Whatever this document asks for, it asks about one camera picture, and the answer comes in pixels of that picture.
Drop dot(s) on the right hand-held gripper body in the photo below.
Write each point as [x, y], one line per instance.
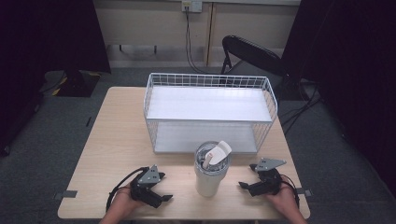
[267, 183]

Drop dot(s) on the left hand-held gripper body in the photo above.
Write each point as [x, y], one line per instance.
[146, 189]

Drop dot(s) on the person's right hand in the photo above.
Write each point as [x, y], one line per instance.
[285, 199]

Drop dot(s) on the person's left hand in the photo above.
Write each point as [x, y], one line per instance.
[124, 200]

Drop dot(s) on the white cup with flip lid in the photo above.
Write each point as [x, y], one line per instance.
[208, 180]

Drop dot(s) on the grey tape strip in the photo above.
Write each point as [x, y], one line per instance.
[66, 194]
[303, 192]

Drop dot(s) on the black tape mark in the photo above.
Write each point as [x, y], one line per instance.
[89, 121]

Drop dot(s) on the black chair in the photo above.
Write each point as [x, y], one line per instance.
[252, 51]

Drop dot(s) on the dark stand base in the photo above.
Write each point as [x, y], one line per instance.
[74, 82]

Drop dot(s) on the dark curtain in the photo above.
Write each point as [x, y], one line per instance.
[46, 37]
[351, 77]

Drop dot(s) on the white wall socket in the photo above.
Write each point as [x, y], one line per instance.
[192, 5]

